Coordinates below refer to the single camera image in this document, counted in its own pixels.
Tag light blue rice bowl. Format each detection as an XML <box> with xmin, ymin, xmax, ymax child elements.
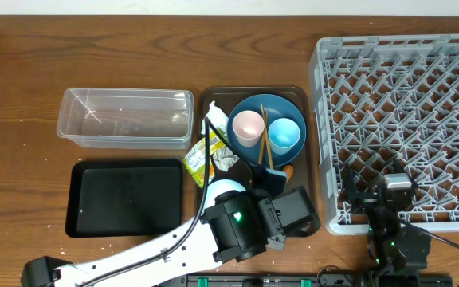
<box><xmin>203</xmin><ymin>179</ymin><xmax>245</xmax><ymax>209</ymax></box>

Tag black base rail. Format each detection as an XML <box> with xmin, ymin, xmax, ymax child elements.
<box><xmin>158</xmin><ymin>272</ymin><xmax>454</xmax><ymax>287</ymax></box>

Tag orange carrot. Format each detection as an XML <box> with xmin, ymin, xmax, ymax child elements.
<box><xmin>283</xmin><ymin>164</ymin><xmax>294</xmax><ymax>183</ymax></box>

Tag wooden chopstick left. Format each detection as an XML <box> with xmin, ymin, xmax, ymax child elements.
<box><xmin>257</xmin><ymin>106</ymin><xmax>267</xmax><ymax>165</ymax></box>

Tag clear plastic bin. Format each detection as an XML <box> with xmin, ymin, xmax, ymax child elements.
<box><xmin>57</xmin><ymin>88</ymin><xmax>194</xmax><ymax>150</ymax></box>

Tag dark blue plate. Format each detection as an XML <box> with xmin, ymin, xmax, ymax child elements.
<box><xmin>227</xmin><ymin>94</ymin><xmax>306</xmax><ymax>168</ymax></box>

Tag light blue cup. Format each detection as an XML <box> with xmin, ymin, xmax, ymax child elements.
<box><xmin>268</xmin><ymin>118</ymin><xmax>300</xmax><ymax>155</ymax></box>

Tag brown serving tray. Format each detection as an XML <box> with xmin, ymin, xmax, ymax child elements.
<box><xmin>194</xmin><ymin>85</ymin><xmax>319</xmax><ymax>239</ymax></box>

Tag yellow snack wrapper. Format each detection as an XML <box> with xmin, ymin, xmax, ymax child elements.
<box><xmin>183</xmin><ymin>131</ymin><xmax>226</xmax><ymax>188</ymax></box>

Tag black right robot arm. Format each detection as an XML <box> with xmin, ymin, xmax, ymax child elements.
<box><xmin>342</xmin><ymin>159</ymin><xmax>431</xmax><ymax>286</ymax></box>

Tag pink cup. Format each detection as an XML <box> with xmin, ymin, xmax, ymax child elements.
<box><xmin>232</xmin><ymin>110</ymin><xmax>265</xmax><ymax>147</ymax></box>

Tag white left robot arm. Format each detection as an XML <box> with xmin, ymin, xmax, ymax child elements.
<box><xmin>21</xmin><ymin>179</ymin><xmax>321</xmax><ymax>287</ymax></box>

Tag grey dishwasher rack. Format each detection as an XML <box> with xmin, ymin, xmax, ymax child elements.
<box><xmin>308</xmin><ymin>34</ymin><xmax>459</xmax><ymax>235</ymax></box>

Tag black tray bin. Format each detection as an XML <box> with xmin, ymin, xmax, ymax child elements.
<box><xmin>65</xmin><ymin>159</ymin><xmax>182</xmax><ymax>238</ymax></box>

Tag white tissue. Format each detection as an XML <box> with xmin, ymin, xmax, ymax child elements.
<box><xmin>205</xmin><ymin>100</ymin><xmax>229</xmax><ymax>137</ymax></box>
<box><xmin>212</xmin><ymin>147</ymin><xmax>239</xmax><ymax>172</ymax></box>

